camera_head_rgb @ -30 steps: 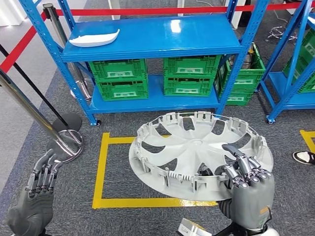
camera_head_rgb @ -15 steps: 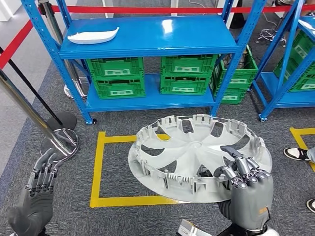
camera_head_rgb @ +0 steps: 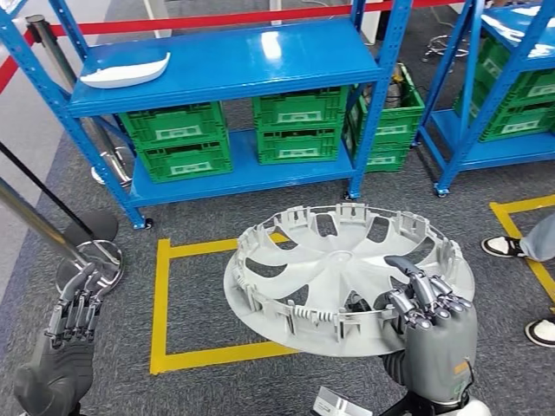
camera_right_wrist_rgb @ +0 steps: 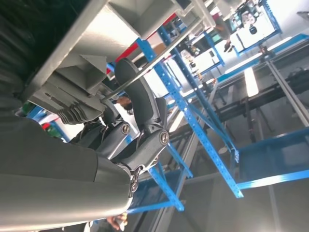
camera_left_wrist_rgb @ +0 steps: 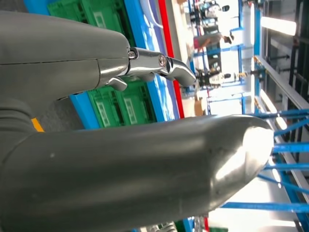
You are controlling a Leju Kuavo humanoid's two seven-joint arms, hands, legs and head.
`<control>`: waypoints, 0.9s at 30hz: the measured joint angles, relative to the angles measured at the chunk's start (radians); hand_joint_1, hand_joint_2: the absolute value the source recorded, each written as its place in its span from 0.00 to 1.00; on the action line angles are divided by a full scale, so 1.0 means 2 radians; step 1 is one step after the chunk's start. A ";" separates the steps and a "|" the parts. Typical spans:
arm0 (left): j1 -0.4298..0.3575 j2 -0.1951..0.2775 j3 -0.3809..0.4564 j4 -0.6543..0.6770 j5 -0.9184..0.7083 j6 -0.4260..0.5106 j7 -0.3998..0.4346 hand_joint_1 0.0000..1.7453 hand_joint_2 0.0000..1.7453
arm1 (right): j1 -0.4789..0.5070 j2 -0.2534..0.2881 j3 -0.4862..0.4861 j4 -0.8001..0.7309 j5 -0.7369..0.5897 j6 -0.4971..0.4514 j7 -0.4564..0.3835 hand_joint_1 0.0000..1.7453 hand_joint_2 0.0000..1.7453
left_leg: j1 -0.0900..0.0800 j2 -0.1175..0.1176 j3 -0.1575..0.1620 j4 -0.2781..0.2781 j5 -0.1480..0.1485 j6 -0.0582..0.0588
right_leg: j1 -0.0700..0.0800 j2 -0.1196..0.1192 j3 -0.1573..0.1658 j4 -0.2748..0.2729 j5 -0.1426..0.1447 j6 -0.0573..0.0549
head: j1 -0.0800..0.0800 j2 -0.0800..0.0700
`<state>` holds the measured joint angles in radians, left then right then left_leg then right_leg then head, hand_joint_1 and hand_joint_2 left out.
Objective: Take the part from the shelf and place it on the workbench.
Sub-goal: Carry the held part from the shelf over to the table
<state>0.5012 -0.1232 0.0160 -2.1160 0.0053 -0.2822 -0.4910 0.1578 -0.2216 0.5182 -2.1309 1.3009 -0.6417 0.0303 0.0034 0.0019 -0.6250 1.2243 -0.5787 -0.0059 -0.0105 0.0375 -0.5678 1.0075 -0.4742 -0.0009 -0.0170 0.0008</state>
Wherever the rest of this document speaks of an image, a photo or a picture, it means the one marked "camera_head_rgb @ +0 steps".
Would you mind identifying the blue metal shelf rack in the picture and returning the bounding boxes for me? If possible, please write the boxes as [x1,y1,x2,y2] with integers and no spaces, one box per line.
[414,0,555,199]
[0,0,413,231]

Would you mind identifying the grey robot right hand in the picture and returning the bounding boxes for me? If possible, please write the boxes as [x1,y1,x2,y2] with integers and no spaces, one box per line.
[381,255,479,406]

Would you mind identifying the chrome stool base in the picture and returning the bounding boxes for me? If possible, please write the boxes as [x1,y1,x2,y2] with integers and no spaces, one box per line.
[422,34,471,64]

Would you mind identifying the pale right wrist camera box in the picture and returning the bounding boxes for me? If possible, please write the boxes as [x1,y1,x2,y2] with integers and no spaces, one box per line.
[311,386,374,416]

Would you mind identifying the green plastic crate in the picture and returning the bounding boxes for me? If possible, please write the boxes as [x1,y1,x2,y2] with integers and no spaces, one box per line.
[344,62,426,145]
[364,140,410,173]
[253,87,349,134]
[119,101,228,152]
[474,36,555,107]
[136,137,233,184]
[255,127,344,166]
[479,101,555,144]

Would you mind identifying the tangled black yellow cables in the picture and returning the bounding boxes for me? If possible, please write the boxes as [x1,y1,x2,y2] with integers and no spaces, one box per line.
[364,62,406,110]

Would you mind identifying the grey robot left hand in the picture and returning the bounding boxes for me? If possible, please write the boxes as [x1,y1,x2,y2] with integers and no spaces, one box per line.
[12,263,103,416]

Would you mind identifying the person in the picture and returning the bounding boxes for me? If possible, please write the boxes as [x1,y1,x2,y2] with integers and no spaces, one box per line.
[479,212,555,349]

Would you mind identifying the white desk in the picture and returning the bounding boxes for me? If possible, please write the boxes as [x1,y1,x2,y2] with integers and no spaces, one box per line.
[143,0,283,40]
[362,0,385,46]

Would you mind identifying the grey plastic wheel cover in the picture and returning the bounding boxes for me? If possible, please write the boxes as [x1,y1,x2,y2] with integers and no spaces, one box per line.
[224,202,476,359]

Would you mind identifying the white plastic panel part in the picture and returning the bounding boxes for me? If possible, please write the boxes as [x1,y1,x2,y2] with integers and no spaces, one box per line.
[80,50,171,90]

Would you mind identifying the red barrier tape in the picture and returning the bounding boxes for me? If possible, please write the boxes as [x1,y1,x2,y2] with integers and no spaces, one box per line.
[0,0,456,96]

